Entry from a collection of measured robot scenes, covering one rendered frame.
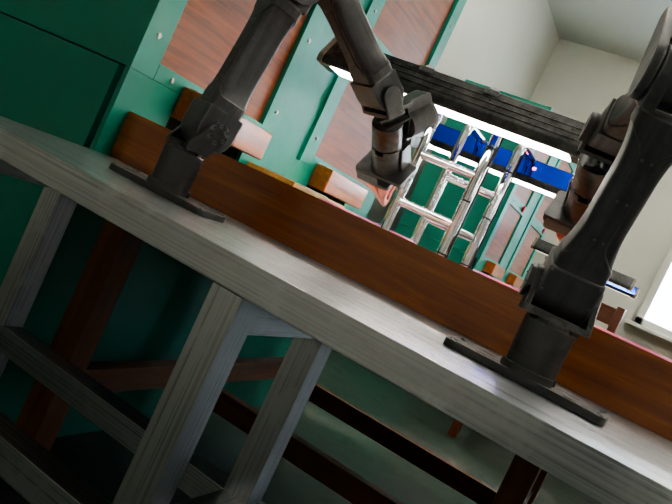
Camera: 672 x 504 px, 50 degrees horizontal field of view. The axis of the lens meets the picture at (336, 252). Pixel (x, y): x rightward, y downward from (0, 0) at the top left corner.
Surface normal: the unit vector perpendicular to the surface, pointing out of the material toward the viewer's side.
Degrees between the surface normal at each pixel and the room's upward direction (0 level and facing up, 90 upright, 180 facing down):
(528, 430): 90
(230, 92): 77
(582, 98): 90
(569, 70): 90
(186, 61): 90
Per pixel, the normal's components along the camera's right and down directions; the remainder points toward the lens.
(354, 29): 0.51, 0.33
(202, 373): -0.41, -0.14
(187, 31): 0.82, 0.40
